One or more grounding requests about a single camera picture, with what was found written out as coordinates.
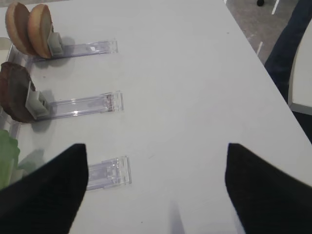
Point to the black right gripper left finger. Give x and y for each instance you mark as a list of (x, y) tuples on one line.
[(47, 200)]

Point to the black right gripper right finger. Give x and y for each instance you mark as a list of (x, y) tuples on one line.
[(266, 199)]

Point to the green lettuce leaf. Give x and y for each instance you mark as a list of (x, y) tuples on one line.
[(9, 157)]

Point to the clear acrylic lettuce pusher rack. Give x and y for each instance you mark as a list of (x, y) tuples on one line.
[(109, 173)]

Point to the brown meat patty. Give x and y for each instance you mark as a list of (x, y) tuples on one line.
[(14, 83)]

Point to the grey bread rack pusher block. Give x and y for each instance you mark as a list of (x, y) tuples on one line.
[(55, 44)]

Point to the clear acrylic bread pusher rack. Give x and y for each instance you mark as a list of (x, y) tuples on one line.
[(80, 50)]

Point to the tan bread bun slice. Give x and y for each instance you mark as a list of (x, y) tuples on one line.
[(38, 28), (16, 20)]

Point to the grey patty rack pusher block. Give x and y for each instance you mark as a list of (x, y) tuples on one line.
[(36, 103)]

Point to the white chair seat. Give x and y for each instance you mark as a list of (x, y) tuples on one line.
[(300, 86)]

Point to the clear acrylic patty pusher rack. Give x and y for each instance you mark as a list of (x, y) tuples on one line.
[(108, 102)]

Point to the black chair caster wheel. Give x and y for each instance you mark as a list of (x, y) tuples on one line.
[(260, 2)]

